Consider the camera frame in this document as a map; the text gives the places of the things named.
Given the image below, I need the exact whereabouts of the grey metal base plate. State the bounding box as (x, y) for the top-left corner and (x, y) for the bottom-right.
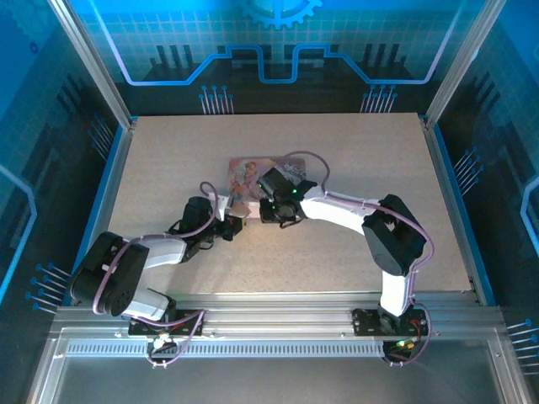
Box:
(50, 357), (506, 404)

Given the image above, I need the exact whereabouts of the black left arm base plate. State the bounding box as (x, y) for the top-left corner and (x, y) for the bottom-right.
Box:
(128, 309), (205, 338)

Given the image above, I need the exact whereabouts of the aluminium front frame rail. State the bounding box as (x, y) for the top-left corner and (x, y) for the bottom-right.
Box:
(50, 292), (513, 342)

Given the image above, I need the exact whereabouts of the aluminium right side rail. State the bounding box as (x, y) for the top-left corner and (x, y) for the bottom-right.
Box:
(419, 114), (485, 304)

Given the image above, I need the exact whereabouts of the aluminium left side rail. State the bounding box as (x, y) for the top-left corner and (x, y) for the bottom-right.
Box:
(69, 117), (138, 306)

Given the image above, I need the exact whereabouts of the slotted grey cable duct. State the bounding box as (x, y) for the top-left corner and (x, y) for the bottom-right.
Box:
(65, 341), (391, 359)

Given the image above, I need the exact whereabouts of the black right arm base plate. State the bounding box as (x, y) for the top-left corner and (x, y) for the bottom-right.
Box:
(352, 307), (429, 338)

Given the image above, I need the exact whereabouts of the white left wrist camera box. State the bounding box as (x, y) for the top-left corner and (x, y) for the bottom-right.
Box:
(215, 194), (233, 221)

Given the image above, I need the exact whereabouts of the aluminium left corner post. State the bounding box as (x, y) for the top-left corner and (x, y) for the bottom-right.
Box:
(46, 0), (136, 130)

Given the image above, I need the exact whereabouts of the aluminium right corner post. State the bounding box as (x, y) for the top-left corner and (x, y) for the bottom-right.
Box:
(424, 0), (509, 123)

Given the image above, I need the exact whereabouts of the aluminium corner post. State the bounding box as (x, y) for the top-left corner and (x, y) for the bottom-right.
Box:
(424, 0), (509, 123)
(46, 0), (136, 130)

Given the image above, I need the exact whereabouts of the pink illustrated book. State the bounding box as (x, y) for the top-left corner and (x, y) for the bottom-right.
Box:
(226, 155), (312, 221)

